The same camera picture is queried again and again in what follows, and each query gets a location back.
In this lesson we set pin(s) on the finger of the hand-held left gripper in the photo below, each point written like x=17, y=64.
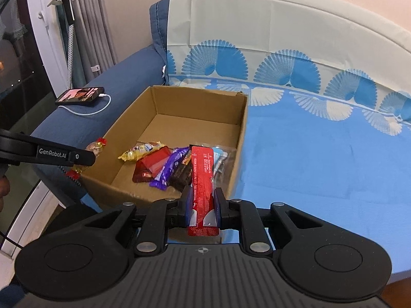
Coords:
x=84, y=158

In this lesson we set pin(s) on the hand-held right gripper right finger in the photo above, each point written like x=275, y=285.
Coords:
x=218, y=207

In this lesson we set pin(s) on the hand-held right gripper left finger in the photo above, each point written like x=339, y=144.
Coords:
x=185, y=207

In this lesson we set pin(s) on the small red-ended candy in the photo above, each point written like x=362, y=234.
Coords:
x=98, y=146

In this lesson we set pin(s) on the dark brown chocolate bar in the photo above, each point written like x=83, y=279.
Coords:
x=183, y=175

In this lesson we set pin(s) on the long red snack packet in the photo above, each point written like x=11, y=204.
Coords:
x=202, y=173

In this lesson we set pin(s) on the purple snack bar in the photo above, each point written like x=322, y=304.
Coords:
x=171, y=165

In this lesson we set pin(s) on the clear bag of candies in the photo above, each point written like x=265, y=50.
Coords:
x=230, y=162

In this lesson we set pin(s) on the silver white snack bar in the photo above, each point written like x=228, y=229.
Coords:
x=221, y=160

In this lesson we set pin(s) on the dark red snack pouch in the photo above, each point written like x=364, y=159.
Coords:
x=151, y=163

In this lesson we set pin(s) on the yellow snack packet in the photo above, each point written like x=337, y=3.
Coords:
x=141, y=150

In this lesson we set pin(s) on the brown cardboard box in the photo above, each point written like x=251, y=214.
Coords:
x=192, y=109

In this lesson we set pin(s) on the person's left hand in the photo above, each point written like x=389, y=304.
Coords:
x=3, y=187

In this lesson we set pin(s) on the black smartphone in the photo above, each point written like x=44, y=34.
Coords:
x=80, y=95

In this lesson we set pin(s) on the white curtain clip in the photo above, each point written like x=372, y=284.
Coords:
x=95, y=68

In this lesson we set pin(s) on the blue sofa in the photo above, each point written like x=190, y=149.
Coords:
x=128, y=77

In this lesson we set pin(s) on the garment steamer on stand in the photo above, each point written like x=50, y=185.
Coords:
x=78, y=57

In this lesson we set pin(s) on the blue fan-print sheet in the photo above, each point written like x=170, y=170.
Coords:
x=321, y=166

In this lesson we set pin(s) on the white window frame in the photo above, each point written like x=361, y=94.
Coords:
x=45, y=48

